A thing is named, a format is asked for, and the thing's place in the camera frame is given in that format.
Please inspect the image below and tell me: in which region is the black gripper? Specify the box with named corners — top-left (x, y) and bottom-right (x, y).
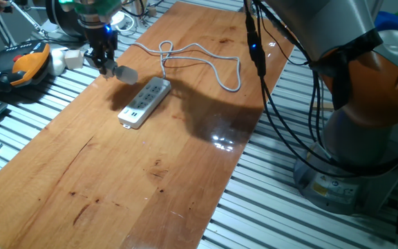
top-left (83, 24), bottom-right (119, 76)

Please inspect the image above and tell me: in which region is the white bulb holder with bulb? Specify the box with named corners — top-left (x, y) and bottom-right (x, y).
top-left (100, 58), bottom-right (140, 86)

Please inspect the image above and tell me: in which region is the light wooden cube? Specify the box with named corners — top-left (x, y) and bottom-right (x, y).
top-left (64, 49), bottom-right (86, 71)

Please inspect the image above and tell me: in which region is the white rounded object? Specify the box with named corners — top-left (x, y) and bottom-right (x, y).
top-left (48, 47), bottom-right (68, 77)

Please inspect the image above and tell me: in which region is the white power strip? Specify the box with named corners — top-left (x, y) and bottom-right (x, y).
top-left (117, 76), bottom-right (172, 130)

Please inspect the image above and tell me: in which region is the large black round spool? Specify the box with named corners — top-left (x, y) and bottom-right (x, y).
top-left (45, 0), bottom-right (86, 38)

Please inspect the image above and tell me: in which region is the orange black teach pendant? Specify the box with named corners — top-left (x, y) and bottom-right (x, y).
top-left (0, 40), bottom-right (52, 93)

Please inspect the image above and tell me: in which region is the brown wooden board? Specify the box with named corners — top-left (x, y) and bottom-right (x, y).
top-left (0, 1), bottom-right (295, 249)

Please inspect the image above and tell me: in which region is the white round corded device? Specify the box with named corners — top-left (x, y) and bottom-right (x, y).
top-left (111, 10), bottom-right (136, 32)

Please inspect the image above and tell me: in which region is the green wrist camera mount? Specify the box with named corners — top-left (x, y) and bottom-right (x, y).
top-left (58, 0), bottom-right (123, 30)

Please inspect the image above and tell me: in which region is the grey power strip cable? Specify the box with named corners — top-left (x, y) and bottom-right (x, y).
top-left (128, 40), bottom-right (242, 93)

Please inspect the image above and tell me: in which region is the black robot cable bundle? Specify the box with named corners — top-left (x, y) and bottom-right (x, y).
top-left (243, 0), bottom-right (398, 177)

